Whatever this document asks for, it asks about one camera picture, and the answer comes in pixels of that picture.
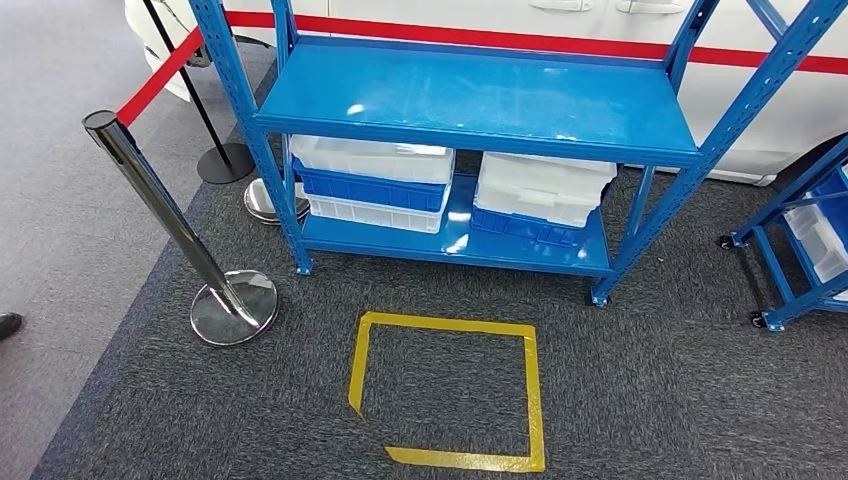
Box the blue metal shelf rack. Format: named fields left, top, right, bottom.
left=187, top=0, right=848, bottom=309

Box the stanchion with black base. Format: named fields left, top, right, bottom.
left=142, top=0, right=256, bottom=185

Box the blue rack on casters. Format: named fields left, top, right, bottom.
left=718, top=135, right=848, bottom=334

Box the white car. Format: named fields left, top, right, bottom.
left=124, top=0, right=848, bottom=188

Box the metal stanchion post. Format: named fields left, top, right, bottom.
left=243, top=177, right=311, bottom=227
left=82, top=109, right=280, bottom=348

